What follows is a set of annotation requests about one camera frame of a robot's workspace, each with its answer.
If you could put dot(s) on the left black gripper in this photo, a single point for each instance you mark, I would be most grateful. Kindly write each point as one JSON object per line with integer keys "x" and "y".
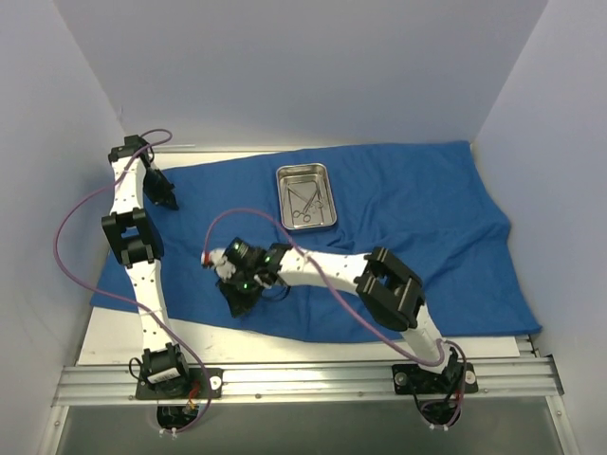
{"x": 159, "y": 188}

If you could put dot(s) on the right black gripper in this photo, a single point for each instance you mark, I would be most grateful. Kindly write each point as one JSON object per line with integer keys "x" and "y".
{"x": 238, "y": 294}

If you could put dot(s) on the blue surgical cloth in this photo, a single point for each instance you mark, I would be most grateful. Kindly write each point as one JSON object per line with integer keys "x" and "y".
{"x": 343, "y": 245}

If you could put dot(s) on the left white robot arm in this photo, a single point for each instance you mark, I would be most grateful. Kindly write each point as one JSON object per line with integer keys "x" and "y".
{"x": 137, "y": 246}

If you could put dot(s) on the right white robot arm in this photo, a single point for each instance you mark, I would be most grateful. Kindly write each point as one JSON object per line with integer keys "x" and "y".
{"x": 390, "y": 291}

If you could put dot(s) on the steel surgical scissors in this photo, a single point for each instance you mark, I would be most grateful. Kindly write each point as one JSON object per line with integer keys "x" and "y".
{"x": 303, "y": 213}

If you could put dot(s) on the stainless steel instrument tray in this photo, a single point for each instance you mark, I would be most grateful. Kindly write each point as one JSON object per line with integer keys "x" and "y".
{"x": 302, "y": 178}

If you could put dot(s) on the steel tweezers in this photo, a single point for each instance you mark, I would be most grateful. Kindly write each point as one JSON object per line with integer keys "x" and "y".
{"x": 293, "y": 193}

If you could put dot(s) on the steel forceps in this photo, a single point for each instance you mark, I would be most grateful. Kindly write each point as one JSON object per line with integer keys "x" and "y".
{"x": 321, "y": 196}

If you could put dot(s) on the back aluminium rail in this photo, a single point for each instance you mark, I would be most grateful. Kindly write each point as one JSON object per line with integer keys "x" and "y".
{"x": 196, "y": 149}

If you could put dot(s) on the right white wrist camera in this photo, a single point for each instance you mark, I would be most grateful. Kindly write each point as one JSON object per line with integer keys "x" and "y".
{"x": 217, "y": 260}

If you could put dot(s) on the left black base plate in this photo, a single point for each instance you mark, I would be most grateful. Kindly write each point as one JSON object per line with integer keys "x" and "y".
{"x": 195, "y": 386}

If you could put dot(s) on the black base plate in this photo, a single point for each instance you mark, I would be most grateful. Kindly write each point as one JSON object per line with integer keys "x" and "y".
{"x": 195, "y": 386}
{"x": 410, "y": 379}

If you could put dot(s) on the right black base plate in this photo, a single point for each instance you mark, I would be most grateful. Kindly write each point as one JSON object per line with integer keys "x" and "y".
{"x": 410, "y": 379}

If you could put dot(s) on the front aluminium rail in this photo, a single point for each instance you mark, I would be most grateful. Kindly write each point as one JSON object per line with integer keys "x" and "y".
{"x": 369, "y": 381}

